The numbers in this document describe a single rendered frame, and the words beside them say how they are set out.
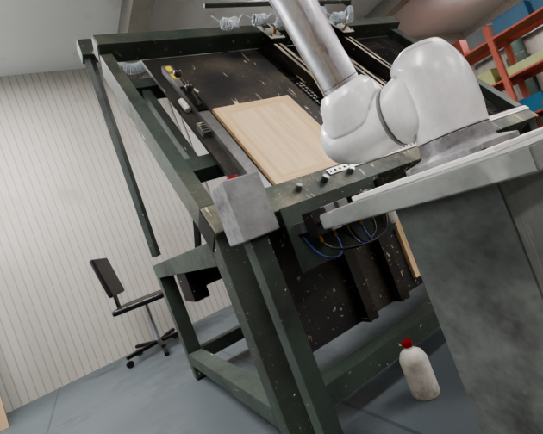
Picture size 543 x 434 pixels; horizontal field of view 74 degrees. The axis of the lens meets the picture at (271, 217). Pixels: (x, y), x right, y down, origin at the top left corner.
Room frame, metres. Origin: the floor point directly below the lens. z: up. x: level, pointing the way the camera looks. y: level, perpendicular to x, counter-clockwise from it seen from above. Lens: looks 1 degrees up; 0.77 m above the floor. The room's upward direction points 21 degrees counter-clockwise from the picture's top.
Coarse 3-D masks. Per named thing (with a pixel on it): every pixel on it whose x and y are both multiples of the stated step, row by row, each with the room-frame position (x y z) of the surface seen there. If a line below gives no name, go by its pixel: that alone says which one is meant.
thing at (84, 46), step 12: (84, 48) 2.12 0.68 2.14; (84, 60) 2.15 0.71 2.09; (96, 60) 2.21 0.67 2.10; (96, 72) 2.16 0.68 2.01; (96, 84) 2.17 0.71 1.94; (108, 108) 2.19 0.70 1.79; (108, 120) 2.20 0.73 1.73; (120, 144) 2.23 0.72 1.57; (120, 156) 2.24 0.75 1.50; (132, 180) 2.26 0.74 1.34; (132, 192) 2.27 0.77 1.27; (144, 216) 2.30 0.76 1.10; (144, 228) 2.31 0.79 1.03; (156, 252) 2.33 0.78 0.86
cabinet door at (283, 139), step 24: (288, 96) 1.85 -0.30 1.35; (240, 120) 1.64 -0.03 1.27; (264, 120) 1.68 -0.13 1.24; (288, 120) 1.71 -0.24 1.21; (312, 120) 1.75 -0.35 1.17; (240, 144) 1.53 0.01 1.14; (264, 144) 1.56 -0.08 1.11; (288, 144) 1.59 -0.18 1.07; (312, 144) 1.62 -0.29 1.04; (264, 168) 1.45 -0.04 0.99; (288, 168) 1.48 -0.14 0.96; (312, 168) 1.50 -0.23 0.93
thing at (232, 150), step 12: (168, 72) 1.75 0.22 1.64; (180, 84) 1.70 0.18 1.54; (180, 96) 1.70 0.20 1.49; (192, 108) 1.63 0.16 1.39; (204, 120) 1.55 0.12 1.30; (216, 120) 1.57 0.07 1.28; (216, 132) 1.51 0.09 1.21; (228, 144) 1.47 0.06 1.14; (228, 156) 1.47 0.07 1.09; (240, 156) 1.44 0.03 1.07; (240, 168) 1.41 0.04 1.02; (252, 168) 1.40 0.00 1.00; (264, 180) 1.37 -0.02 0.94
